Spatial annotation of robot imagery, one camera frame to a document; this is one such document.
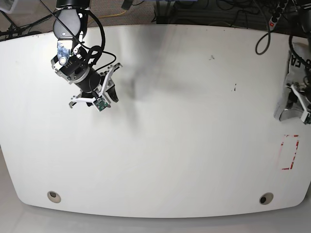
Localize table grommet hole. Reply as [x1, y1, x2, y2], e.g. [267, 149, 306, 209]
[259, 193, 274, 205]
[47, 191, 61, 203]

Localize black tripod legs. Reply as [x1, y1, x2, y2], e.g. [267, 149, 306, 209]
[0, 11, 52, 42]

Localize left table grommet hole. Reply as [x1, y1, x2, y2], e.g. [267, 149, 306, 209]
[47, 191, 61, 203]

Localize yellow cable on floor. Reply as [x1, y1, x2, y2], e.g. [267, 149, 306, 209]
[87, 7, 127, 25]

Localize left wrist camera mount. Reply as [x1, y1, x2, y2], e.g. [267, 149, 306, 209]
[287, 83, 311, 125]

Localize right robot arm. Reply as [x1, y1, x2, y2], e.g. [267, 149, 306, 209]
[51, 0, 121, 111]

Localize white power strip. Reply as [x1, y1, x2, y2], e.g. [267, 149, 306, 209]
[269, 0, 289, 31]

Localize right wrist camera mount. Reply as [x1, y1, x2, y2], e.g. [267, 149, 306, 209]
[68, 62, 123, 113]

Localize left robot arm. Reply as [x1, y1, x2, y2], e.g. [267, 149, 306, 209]
[289, 0, 311, 110]

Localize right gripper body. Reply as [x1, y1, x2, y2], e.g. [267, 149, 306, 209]
[74, 69, 115, 105]

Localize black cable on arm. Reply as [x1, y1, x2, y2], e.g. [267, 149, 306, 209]
[38, 0, 117, 73]
[252, 0, 299, 64]

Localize red tape corner marks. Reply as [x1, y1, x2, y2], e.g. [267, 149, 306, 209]
[278, 134, 300, 170]

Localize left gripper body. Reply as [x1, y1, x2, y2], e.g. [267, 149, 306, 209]
[295, 83, 311, 111]

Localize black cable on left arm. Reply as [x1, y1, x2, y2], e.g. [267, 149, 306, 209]
[252, 0, 299, 64]

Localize right table grommet hole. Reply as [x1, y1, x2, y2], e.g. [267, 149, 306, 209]
[259, 193, 274, 205]

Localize grey T-shirt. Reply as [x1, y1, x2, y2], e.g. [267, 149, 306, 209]
[274, 52, 311, 124]

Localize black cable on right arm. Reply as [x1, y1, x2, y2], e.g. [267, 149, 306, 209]
[38, 0, 117, 73]

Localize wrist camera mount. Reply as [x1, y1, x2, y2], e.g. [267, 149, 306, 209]
[287, 83, 311, 125]
[68, 62, 123, 113]

